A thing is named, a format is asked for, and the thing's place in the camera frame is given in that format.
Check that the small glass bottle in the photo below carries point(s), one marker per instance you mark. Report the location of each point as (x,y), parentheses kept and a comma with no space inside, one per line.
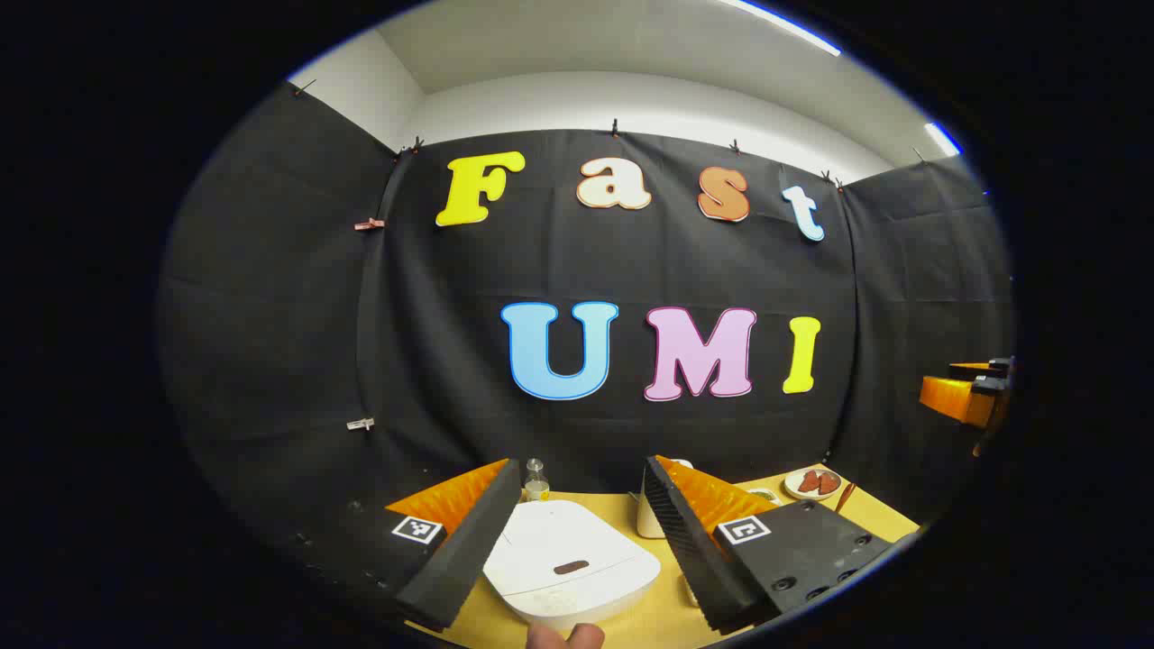
(536,487)

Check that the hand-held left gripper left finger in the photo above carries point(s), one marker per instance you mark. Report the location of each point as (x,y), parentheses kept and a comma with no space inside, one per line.
(469,541)

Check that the brown wooden spoon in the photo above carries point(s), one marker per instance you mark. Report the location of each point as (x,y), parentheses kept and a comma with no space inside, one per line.
(845,498)

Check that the white oval plate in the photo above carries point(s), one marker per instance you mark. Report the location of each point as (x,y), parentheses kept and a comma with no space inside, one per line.
(793,491)

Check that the black backdrop cloth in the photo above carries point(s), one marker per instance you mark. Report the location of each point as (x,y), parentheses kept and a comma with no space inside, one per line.
(288,361)

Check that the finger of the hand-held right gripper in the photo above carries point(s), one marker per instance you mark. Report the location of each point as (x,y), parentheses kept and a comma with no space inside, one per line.
(956,399)
(978,370)

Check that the copper cloth clip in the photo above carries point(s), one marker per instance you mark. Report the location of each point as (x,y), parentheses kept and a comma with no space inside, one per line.
(370,223)

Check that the red meat slice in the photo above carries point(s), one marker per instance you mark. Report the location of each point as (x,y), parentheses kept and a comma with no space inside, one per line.
(809,482)
(828,482)

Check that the silver cloth clip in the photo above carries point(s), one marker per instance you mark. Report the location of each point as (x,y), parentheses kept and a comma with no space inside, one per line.
(361,424)

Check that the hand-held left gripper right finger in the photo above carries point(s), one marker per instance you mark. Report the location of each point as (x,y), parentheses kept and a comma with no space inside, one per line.
(690,541)

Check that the white rice cooker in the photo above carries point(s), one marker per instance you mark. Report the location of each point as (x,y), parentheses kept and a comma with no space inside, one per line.
(568,541)

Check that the white toaster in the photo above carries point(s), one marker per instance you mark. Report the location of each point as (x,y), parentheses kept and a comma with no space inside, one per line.
(649,518)

